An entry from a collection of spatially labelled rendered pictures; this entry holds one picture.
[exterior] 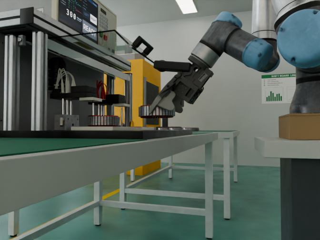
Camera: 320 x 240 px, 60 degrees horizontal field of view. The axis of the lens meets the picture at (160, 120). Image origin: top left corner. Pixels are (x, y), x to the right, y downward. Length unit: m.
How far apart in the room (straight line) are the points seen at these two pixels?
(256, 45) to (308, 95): 0.19
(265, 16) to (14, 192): 0.80
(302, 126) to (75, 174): 0.58
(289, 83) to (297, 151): 5.60
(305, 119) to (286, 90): 5.48
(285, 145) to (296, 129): 0.09
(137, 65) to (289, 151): 4.21
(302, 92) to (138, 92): 4.00
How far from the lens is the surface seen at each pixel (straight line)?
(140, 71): 4.74
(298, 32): 0.70
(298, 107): 0.82
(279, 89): 6.24
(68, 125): 1.00
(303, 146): 0.70
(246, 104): 6.18
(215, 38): 0.81
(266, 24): 0.91
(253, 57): 0.76
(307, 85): 0.83
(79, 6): 1.16
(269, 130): 6.17
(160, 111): 0.80
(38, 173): 0.32
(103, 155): 0.43
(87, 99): 0.96
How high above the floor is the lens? 0.78
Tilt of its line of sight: 2 degrees up
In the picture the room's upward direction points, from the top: straight up
